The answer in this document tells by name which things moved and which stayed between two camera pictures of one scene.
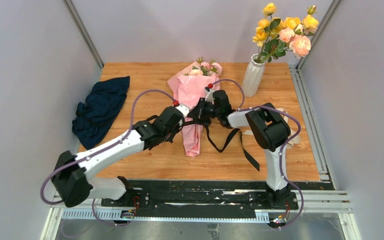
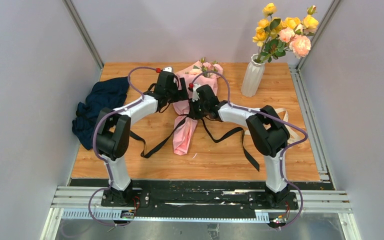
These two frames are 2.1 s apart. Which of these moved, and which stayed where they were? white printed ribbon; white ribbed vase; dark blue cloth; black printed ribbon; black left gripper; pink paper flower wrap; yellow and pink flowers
Moved: black left gripper; pink paper flower wrap; black printed ribbon
Stayed: white ribbed vase; dark blue cloth; yellow and pink flowers; white printed ribbon
